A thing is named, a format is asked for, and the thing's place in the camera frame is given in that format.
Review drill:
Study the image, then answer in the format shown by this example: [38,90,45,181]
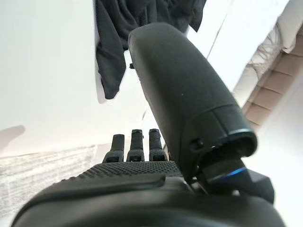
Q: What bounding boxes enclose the black garment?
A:
[94,0,208,100]

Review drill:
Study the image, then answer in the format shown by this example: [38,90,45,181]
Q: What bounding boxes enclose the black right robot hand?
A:
[10,22,287,227]

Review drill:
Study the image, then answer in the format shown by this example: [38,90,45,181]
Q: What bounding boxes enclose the grey striped area rug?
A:
[0,144,106,215]

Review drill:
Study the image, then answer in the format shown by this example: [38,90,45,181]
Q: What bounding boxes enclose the plain beige pillow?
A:
[271,0,303,54]

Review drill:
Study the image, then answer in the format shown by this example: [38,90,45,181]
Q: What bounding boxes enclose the grey line-patterned cushion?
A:
[245,28,285,79]

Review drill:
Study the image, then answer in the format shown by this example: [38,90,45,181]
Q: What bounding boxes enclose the brown tufted headboard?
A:
[241,46,303,126]

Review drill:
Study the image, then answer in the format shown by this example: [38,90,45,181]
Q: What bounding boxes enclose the taupe bed cover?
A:
[0,0,228,157]

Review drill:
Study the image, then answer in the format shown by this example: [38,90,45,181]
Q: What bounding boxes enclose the white textured bed blanket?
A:
[187,0,290,93]

